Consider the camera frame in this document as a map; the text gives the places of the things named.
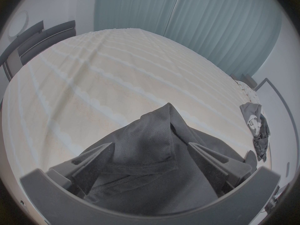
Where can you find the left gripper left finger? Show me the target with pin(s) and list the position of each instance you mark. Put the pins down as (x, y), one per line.
(79, 167)

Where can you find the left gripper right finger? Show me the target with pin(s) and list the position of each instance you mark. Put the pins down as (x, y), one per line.
(218, 167)

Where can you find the black T-shirt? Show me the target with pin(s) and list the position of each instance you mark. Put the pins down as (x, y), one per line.
(150, 160)

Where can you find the pile of clothes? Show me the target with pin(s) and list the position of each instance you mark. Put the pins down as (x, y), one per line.
(260, 135)

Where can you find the bed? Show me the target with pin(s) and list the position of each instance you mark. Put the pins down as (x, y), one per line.
(105, 78)

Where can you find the white printed pillow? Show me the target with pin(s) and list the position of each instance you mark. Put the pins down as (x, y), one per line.
(249, 94)

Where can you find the grey bedside table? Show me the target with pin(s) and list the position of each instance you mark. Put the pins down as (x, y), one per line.
(243, 80)

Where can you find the blue-green curtain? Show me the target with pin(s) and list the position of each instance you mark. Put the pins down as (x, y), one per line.
(222, 27)
(131, 8)

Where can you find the round white mirror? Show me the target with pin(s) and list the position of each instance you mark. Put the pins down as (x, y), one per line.
(17, 24)

